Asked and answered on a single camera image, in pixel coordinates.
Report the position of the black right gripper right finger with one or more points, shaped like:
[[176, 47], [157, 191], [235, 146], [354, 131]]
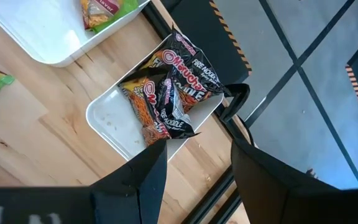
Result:
[[259, 186]]

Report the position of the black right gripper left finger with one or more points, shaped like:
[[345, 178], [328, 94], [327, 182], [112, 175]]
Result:
[[135, 186]]

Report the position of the black Fire Noodle packet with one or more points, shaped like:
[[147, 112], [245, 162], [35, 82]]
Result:
[[160, 115], [194, 71]]

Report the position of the white plastic bin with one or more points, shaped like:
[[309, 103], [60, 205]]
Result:
[[113, 121], [42, 31]]

